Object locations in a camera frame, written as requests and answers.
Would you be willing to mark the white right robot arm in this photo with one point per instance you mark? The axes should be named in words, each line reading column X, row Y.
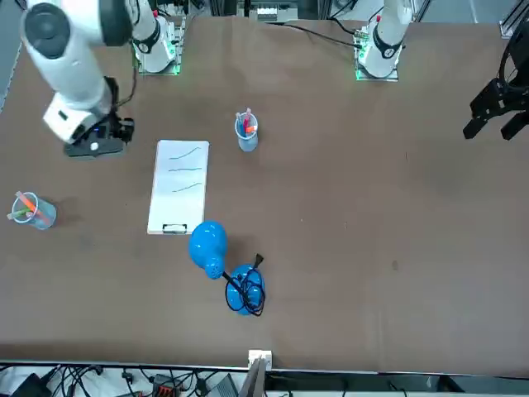
column 70, row 70

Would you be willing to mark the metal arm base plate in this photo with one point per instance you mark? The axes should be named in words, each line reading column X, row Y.
column 175, row 71
column 393, row 77

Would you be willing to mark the aluminium camera pole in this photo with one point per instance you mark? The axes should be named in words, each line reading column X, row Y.
column 254, row 380

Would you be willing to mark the blue desk lamp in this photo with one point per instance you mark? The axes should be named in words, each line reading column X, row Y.
column 206, row 244

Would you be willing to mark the white paper sheet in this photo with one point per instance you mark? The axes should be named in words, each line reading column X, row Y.
column 177, row 202

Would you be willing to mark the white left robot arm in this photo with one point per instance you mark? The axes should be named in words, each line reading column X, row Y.
column 388, row 33

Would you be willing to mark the light clipboard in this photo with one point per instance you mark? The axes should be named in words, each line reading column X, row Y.
column 194, row 230

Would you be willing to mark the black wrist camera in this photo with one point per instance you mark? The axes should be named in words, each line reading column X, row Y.
column 122, row 130

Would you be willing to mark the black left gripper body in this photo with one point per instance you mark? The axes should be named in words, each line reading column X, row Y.
column 496, row 99

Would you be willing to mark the black power adapter box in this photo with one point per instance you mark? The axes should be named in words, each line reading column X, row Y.
column 31, row 386

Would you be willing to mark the red black connector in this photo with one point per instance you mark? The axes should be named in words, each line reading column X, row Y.
column 165, row 384

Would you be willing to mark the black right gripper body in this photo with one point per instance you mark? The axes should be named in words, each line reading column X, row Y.
column 95, row 148

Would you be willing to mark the pink highlighter pen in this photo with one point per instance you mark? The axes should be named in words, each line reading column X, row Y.
column 246, row 121

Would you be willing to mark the dark power supply brick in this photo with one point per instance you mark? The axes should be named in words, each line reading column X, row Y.
column 223, row 386

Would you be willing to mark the clear plastic beaker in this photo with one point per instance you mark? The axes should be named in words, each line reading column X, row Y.
column 45, row 217
column 248, row 142

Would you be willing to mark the metal clipboard clip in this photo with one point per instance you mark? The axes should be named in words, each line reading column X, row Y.
column 174, row 228

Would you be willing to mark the green highlighter pen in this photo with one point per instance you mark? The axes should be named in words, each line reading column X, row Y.
column 18, row 215

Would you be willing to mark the orange highlighter pen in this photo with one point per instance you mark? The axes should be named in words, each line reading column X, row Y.
column 249, row 130
column 28, row 203

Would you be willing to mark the white mounting bracket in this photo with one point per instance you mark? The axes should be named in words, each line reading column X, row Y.
column 260, row 356

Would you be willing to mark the white power strip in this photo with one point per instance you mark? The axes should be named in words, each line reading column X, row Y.
column 266, row 14

